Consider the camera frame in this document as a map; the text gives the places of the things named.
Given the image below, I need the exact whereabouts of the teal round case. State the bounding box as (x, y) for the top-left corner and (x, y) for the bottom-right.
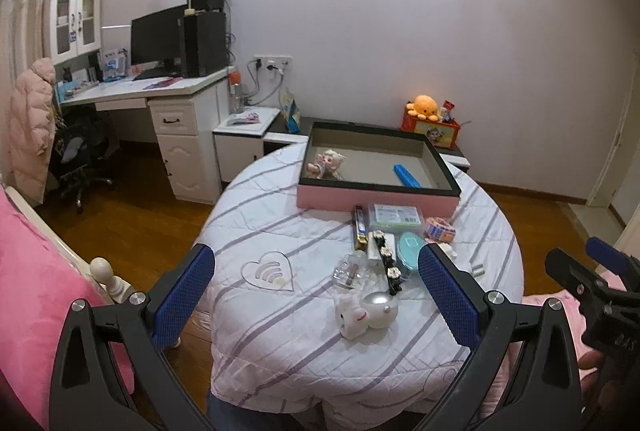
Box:
(397, 232), (426, 279)

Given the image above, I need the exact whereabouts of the white side table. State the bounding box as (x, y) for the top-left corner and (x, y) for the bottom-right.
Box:
(212, 106), (281, 176)

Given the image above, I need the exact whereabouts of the blue comb case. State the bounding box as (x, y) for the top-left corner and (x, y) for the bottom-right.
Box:
(392, 164), (423, 188)

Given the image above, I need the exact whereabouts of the dark blue cloth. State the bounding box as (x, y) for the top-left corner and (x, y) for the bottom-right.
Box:
(207, 388), (326, 431)

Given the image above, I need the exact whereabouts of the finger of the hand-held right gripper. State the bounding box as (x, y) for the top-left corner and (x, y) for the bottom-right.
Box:
(544, 248), (608, 317)
(586, 236), (640, 279)

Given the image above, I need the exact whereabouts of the orange cap bottle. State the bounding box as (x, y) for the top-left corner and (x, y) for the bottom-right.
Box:
(227, 67), (246, 114)

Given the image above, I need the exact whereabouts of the person's right hand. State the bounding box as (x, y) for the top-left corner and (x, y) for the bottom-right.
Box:
(579, 349), (609, 371)

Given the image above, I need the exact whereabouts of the white desk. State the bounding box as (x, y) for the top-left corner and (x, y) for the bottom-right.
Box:
(57, 68), (231, 204)

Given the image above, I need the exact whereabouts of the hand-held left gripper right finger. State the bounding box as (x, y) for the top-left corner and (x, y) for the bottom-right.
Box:
(416, 241), (584, 431)

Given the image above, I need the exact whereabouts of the black flower hair clip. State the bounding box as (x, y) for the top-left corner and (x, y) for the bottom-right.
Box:
(367, 231), (403, 297)

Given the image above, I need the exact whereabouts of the striped white quilt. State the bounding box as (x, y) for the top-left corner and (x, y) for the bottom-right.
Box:
(205, 143), (526, 431)

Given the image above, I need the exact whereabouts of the pink puffer jacket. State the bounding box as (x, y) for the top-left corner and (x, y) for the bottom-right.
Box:
(10, 57), (57, 204)

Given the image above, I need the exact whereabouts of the white charger plug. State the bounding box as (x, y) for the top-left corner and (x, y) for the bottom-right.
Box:
(439, 243), (487, 280)

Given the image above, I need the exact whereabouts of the red picture toy box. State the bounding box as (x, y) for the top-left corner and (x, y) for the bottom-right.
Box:
(400, 111), (461, 150)

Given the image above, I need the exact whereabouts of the white rabbit silver ball toy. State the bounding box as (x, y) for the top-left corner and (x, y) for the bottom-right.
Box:
(334, 290), (399, 339)

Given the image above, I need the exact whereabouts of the clear plastic box green label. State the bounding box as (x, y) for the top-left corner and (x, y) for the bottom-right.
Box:
(367, 203), (425, 232)

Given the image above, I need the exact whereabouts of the blue snack bag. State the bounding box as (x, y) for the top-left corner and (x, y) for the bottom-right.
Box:
(280, 88), (301, 134)

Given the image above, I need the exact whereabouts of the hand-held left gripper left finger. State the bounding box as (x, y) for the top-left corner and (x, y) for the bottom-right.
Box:
(49, 242), (217, 431)

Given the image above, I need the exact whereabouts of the pink shallow box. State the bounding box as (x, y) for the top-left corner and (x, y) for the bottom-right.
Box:
(296, 121), (462, 218)

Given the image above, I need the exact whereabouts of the black office chair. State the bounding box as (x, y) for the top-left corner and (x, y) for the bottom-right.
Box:
(47, 111), (121, 214)

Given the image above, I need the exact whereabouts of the orange octopus plush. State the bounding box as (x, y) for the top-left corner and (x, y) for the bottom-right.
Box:
(406, 95), (441, 120)

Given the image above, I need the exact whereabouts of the clear perfume bottle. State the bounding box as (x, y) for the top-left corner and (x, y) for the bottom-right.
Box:
(335, 252), (373, 292)

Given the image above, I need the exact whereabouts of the blue white box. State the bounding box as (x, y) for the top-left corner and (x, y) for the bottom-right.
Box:
(98, 48), (128, 82)

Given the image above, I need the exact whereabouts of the gold blue tube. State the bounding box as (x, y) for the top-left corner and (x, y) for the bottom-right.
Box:
(351, 204), (371, 252)

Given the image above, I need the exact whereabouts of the cream curtain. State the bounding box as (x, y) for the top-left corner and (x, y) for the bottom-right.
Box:
(0, 0), (98, 172)

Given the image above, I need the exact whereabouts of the white glass door cabinet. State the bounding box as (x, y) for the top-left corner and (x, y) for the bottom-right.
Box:
(47, 0), (103, 64)

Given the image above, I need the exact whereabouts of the black power cable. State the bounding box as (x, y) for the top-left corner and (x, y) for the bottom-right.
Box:
(246, 61), (288, 108)

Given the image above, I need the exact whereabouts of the black computer monitor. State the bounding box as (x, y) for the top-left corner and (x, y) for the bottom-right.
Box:
(130, 4), (188, 74)

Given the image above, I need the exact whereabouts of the white bed frame post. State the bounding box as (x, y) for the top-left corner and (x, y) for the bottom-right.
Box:
(0, 183), (133, 307)

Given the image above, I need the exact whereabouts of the pink printed quilt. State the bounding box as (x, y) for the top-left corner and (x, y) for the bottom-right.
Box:
(470, 261), (640, 431)

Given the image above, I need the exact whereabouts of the small pigtail doll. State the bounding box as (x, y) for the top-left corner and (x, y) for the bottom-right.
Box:
(307, 150), (348, 180)

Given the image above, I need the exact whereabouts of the white door frame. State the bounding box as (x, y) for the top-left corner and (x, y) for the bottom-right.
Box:
(587, 81), (640, 232)

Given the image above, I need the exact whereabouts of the black computer tower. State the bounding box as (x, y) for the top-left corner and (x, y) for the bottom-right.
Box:
(181, 11), (228, 78)

